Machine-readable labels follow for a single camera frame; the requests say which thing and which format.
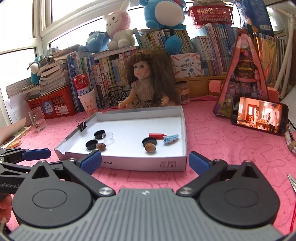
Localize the red beer can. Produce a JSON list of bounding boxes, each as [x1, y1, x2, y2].
[[73, 73, 93, 96]]

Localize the pink bunny tablecloth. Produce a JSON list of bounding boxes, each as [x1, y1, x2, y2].
[[0, 94, 296, 236]]

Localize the person's left hand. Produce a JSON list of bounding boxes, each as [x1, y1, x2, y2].
[[0, 194, 12, 223]]

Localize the clear glass cup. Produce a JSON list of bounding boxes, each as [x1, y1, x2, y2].
[[28, 106, 47, 133]]

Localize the black binder clip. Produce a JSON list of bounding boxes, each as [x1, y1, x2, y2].
[[75, 118, 87, 132]]

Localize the light blue hair clip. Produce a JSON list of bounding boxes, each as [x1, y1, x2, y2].
[[163, 134, 179, 145]]

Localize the red handled scissors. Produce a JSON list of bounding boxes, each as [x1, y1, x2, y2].
[[287, 173, 296, 193]]

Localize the white punch tool box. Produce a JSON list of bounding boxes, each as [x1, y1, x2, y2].
[[171, 53, 203, 78]]

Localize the smartphone playing video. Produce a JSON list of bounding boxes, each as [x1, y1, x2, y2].
[[230, 96, 289, 136]]

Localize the small red mesh basket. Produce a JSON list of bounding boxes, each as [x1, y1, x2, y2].
[[188, 5, 234, 26]]

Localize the stack of books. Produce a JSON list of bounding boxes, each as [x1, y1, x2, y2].
[[37, 45, 78, 96]]

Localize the white cardboard box tray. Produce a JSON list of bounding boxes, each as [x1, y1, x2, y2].
[[54, 106, 187, 172]]

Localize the pink white bunny plush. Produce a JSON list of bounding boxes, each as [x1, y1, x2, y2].
[[103, 1, 135, 51]]

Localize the pink triangular dollhouse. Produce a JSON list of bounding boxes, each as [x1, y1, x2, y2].
[[213, 29, 278, 118]]

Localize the red crayon piece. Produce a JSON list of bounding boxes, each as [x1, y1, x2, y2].
[[149, 133, 167, 140]]

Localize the white cable bundle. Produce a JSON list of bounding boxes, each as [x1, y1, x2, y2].
[[284, 117, 296, 155]]

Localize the black round cap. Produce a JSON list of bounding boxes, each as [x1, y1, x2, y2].
[[94, 130, 105, 140], [85, 139, 98, 151], [142, 137, 157, 147]]

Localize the row of upright books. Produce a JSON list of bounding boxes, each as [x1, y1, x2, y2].
[[68, 24, 279, 114]]

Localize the small brown lidded jar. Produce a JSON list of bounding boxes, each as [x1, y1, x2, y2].
[[176, 83, 190, 105]]

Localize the blue white plush toy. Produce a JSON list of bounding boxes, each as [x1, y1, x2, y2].
[[138, 0, 186, 55]]

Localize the white paper cup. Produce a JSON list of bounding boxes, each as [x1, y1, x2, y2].
[[78, 90, 98, 115]]

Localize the blue plush toy lying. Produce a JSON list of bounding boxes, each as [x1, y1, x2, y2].
[[78, 31, 110, 53]]

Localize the brown hazelnut under clip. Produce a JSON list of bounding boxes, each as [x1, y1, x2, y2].
[[144, 143, 156, 153]]

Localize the miniature black bicycle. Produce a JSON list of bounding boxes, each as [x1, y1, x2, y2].
[[102, 85, 131, 108]]

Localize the red plastic basket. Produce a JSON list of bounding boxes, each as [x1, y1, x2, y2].
[[27, 86, 76, 120]]

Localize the blue cardboard box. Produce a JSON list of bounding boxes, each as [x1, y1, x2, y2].
[[243, 0, 273, 36]]

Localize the blue penguin plush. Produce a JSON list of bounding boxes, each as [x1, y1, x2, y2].
[[27, 55, 42, 85]]

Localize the brown haired doll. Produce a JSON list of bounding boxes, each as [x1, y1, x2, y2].
[[118, 50, 179, 109]]

